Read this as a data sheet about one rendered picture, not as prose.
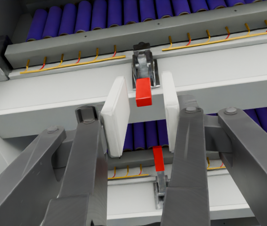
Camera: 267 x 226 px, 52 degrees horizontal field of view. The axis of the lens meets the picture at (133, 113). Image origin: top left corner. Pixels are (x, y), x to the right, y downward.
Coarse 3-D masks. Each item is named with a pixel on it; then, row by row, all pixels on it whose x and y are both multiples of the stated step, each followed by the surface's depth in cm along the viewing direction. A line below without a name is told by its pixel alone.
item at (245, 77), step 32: (0, 0) 35; (0, 32) 34; (256, 32) 30; (0, 64) 30; (64, 64) 32; (128, 64) 30; (160, 64) 29; (192, 64) 29; (224, 64) 28; (256, 64) 27; (0, 96) 30; (32, 96) 29; (64, 96) 29; (96, 96) 28; (128, 96) 27; (160, 96) 27; (224, 96) 28; (256, 96) 28; (0, 128) 31; (32, 128) 31
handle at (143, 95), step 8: (144, 56) 26; (144, 64) 27; (144, 72) 25; (136, 80) 23; (144, 80) 23; (136, 88) 22; (144, 88) 22; (136, 96) 21; (144, 96) 21; (136, 104) 21; (144, 104) 21
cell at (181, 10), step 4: (172, 0) 34; (176, 0) 33; (180, 0) 32; (184, 0) 32; (176, 4) 32; (180, 4) 32; (184, 4) 32; (176, 8) 32; (180, 8) 31; (184, 8) 31; (188, 8) 32; (176, 12) 32; (180, 12) 31; (184, 12) 31; (188, 12) 31
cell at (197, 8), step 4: (192, 0) 32; (196, 0) 32; (200, 0) 32; (204, 0) 32; (192, 4) 32; (196, 4) 32; (200, 4) 31; (204, 4) 31; (192, 8) 32; (196, 8) 31; (200, 8) 31; (204, 8) 31; (192, 12) 32; (196, 12) 31
